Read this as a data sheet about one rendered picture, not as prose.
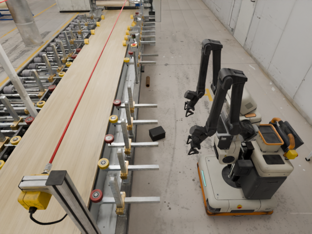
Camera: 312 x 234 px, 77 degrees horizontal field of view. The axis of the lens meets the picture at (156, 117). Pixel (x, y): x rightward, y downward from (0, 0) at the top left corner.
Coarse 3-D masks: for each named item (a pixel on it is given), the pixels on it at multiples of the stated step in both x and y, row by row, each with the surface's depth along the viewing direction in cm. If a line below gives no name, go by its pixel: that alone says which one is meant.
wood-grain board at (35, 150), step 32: (96, 32) 362; (64, 96) 211; (96, 96) 210; (32, 128) 175; (64, 128) 174; (96, 128) 174; (32, 160) 149; (64, 160) 148; (96, 160) 148; (0, 192) 130; (0, 224) 115; (32, 224) 114; (64, 224) 114
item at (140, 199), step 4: (104, 200) 132; (108, 200) 132; (112, 200) 131; (124, 200) 131; (128, 200) 131; (132, 200) 131; (136, 200) 131; (140, 200) 131; (144, 200) 131; (148, 200) 131; (152, 200) 131; (156, 200) 131
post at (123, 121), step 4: (124, 120) 146; (124, 124) 147; (124, 128) 149; (124, 132) 152; (124, 136) 155; (128, 136) 160; (124, 140) 158; (128, 140) 160; (124, 144) 162; (128, 144) 162; (128, 148) 165
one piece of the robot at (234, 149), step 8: (248, 112) 137; (256, 112) 135; (240, 120) 134; (248, 120) 133; (256, 120) 134; (216, 136) 178; (216, 144) 173; (232, 144) 158; (240, 144) 157; (224, 152) 164; (232, 152) 161; (224, 160) 168; (232, 160) 168
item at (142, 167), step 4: (108, 168) 149; (112, 168) 149; (116, 168) 149; (128, 168) 149; (132, 168) 149; (136, 168) 149; (140, 168) 149; (144, 168) 149; (148, 168) 149; (152, 168) 149; (156, 168) 149
